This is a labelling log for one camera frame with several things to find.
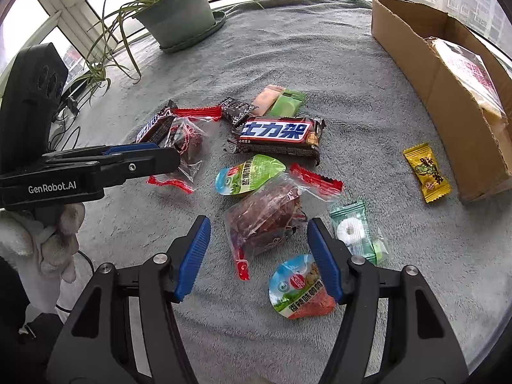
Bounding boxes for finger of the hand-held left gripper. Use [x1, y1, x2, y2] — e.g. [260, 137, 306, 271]
[96, 147, 181, 188]
[102, 142, 161, 156]

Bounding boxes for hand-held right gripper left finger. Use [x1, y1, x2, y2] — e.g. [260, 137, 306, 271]
[46, 215, 212, 384]

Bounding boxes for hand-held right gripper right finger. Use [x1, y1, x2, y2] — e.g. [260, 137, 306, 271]
[306, 218, 469, 384]

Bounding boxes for small brown chocolate bar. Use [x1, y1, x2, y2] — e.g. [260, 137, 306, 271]
[134, 100, 179, 147]

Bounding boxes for green mint candy packet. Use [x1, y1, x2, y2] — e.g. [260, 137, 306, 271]
[330, 200, 389, 265]

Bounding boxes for round red-lid snack packet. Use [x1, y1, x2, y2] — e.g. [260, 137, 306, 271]
[268, 254, 337, 321]

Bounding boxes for small clear red-edged date packet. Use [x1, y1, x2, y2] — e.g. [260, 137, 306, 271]
[146, 106, 222, 195]

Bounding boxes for large clear red-edged meat packet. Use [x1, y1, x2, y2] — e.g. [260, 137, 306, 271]
[224, 163, 345, 281]

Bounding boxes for round green-lid snack packet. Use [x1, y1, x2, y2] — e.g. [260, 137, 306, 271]
[215, 154, 286, 196]

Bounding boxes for small dark brown candy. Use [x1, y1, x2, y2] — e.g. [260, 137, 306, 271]
[219, 97, 259, 126]

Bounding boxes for large brown chocolate bar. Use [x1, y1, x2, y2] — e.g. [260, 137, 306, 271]
[227, 116, 326, 166]

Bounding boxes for yellow candy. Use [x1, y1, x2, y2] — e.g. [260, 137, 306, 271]
[403, 142, 451, 203]

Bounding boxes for pink snack packet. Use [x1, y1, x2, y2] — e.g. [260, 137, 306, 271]
[251, 84, 285, 116]

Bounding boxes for green snack packet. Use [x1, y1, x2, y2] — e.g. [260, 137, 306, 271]
[266, 89, 307, 120]

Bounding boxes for cardboard box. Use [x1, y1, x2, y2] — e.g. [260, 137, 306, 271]
[371, 0, 512, 204]

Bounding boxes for snack packets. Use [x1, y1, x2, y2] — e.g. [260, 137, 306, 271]
[424, 37, 512, 121]

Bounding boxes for person's left hand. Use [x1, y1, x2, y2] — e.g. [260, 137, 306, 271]
[0, 202, 86, 284]

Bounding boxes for green plastic plant pot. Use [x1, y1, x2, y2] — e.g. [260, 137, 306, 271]
[134, 0, 217, 49]

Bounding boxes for green pot saucer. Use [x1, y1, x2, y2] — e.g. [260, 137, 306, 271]
[160, 10, 227, 53]

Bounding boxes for grey fleece blanket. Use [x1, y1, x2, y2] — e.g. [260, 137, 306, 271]
[24, 0, 512, 384]

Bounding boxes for tangle of black cables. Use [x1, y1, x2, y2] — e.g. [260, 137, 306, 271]
[52, 94, 81, 148]

